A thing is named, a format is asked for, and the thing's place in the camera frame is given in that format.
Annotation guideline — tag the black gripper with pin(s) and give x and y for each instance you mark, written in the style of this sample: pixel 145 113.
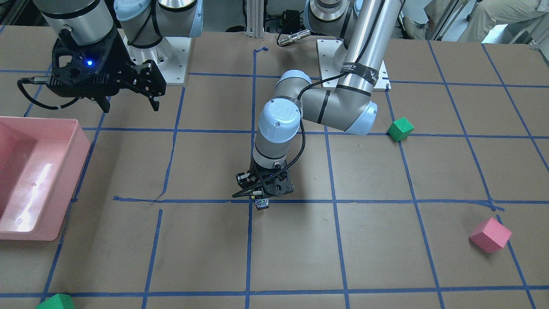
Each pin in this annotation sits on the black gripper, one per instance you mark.
pixel 244 180

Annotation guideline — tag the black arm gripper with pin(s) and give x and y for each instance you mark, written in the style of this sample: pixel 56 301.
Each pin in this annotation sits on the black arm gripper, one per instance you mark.
pixel 121 61

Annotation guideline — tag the yellow push button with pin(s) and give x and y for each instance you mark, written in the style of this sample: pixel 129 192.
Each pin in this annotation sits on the yellow push button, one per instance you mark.
pixel 261 203

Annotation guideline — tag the pink plastic bin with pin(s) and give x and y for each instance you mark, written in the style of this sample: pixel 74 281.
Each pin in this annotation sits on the pink plastic bin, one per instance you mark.
pixel 40 163

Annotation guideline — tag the green cube centre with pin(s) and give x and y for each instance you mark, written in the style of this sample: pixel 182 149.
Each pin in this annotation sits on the green cube centre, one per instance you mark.
pixel 400 129

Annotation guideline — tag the green cube far corner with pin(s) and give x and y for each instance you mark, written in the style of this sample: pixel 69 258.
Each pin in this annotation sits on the green cube far corner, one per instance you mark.
pixel 58 301

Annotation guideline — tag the pink cube tilted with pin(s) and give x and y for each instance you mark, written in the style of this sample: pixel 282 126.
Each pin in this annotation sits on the pink cube tilted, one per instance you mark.
pixel 490 235

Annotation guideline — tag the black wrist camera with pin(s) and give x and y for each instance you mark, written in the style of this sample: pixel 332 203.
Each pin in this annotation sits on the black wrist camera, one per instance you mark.
pixel 246 180
pixel 149 78

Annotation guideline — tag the aluminium frame post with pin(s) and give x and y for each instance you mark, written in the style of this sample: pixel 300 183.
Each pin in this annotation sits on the aluminium frame post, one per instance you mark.
pixel 254 11

